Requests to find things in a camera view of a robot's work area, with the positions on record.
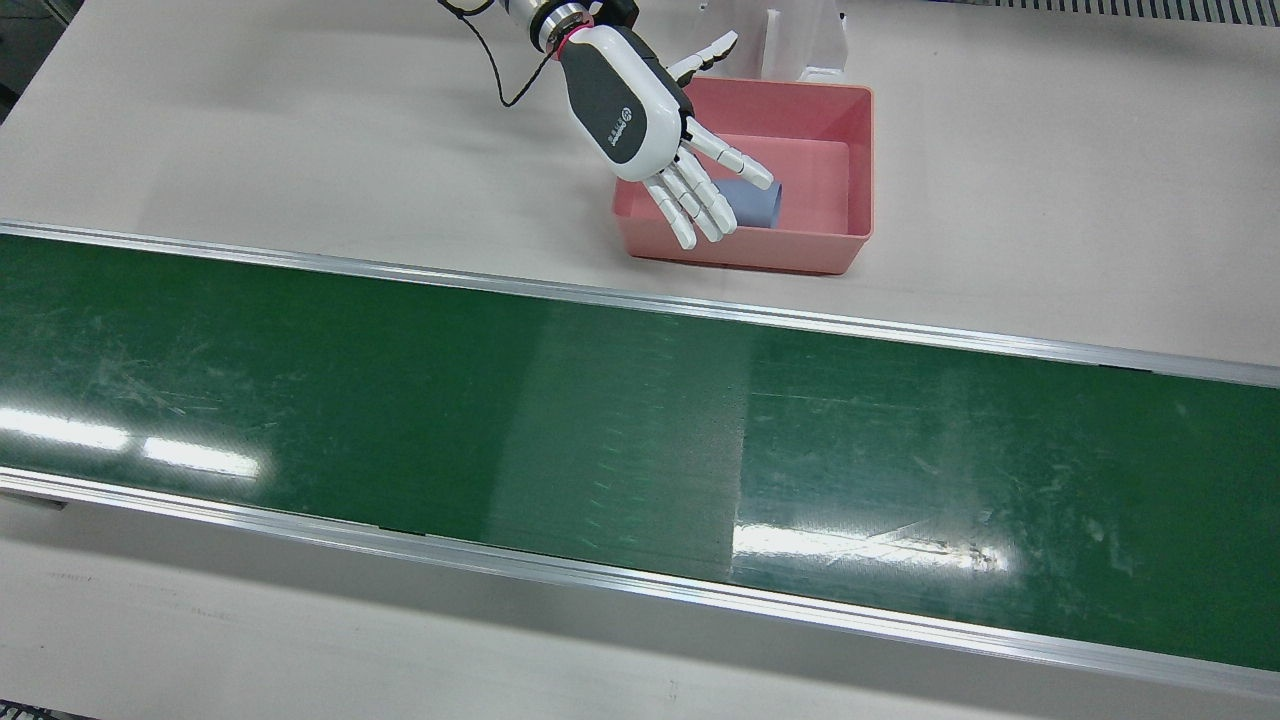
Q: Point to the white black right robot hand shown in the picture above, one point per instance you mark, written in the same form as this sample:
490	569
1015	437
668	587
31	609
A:
625	100

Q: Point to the blue cup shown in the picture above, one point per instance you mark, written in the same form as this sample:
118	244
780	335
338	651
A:
755	205

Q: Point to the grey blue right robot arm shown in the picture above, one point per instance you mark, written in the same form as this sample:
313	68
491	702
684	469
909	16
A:
540	12

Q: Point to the pink plastic box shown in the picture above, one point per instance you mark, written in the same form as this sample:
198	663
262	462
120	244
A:
800	255

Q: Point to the green conveyor belt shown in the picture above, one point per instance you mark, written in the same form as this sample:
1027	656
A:
400	400

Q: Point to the grey slatted rack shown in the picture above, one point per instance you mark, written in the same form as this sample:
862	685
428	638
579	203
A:
1100	8

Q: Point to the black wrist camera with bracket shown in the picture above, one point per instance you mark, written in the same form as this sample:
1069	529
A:
618	10

